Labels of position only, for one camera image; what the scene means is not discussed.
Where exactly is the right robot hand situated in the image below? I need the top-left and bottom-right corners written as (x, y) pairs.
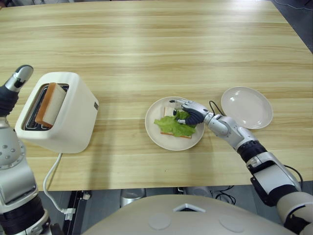
top-left (168, 98), bottom-right (210, 128)

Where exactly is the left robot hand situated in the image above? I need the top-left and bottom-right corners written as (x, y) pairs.
top-left (0, 65), bottom-right (34, 118)

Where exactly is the green lettuce leaf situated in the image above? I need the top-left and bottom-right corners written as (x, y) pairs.
top-left (153, 110), bottom-right (197, 138)

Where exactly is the bread slice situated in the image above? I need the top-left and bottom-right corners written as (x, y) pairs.
top-left (34, 82), bottom-right (67, 128)
top-left (159, 105), bottom-right (194, 140)

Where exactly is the cream plate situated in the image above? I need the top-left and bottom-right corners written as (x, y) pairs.
top-left (144, 96), bottom-right (206, 151)

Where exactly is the pale pink plate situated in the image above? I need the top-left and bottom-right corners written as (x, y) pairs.
top-left (220, 86), bottom-right (274, 130)

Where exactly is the cream toaster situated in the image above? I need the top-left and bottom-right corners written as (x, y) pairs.
top-left (14, 71), bottom-right (100, 154)

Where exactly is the robot body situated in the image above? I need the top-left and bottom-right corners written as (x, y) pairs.
top-left (82, 194), bottom-right (292, 235)

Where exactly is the black table leg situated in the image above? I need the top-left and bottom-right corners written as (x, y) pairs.
top-left (66, 190), bottom-right (92, 235)

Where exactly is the black cable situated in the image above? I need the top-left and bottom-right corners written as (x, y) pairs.
top-left (208, 100), bottom-right (225, 116)
top-left (283, 165), bottom-right (304, 189)

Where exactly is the white cord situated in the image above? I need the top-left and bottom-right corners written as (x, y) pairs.
top-left (43, 152), bottom-right (75, 221)

